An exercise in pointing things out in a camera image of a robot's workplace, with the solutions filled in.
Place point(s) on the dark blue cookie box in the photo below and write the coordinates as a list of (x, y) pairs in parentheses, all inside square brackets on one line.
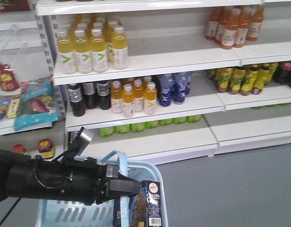
[(144, 209)]

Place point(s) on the yellow drink bottle front-right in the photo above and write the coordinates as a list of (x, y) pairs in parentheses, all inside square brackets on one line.
[(98, 49)]

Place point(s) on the yellow drink bottle front-left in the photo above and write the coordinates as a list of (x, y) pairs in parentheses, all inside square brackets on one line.
[(66, 53)]

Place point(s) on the orange juice bottle front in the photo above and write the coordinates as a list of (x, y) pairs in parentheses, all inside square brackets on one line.
[(230, 30)]

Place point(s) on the dark drink bottle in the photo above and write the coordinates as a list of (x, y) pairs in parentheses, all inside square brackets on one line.
[(76, 99)]

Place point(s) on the yellow drink bottle front-middle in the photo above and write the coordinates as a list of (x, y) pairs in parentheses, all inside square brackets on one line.
[(82, 51)]

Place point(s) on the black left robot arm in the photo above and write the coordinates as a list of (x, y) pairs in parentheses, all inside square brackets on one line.
[(23, 176)]

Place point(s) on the red hanging pouch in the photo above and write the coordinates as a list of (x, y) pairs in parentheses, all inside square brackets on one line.
[(8, 80)]

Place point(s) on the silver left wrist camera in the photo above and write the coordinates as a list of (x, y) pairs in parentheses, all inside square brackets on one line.
[(76, 146)]

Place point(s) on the light blue plastic basket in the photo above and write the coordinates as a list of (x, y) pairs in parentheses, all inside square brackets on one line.
[(75, 214)]

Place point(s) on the blue water bottle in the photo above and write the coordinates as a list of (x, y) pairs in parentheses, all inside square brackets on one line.
[(166, 85)]

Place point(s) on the teal snack bag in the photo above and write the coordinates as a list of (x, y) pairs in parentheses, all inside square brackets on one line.
[(37, 103)]

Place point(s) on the white supermarket shelf unit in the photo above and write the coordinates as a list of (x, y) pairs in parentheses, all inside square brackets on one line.
[(165, 37)]

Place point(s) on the yellow drink bottle rightmost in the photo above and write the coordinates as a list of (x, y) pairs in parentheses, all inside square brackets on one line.
[(120, 48)]

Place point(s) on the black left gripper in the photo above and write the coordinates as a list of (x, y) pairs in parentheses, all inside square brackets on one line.
[(88, 182)]

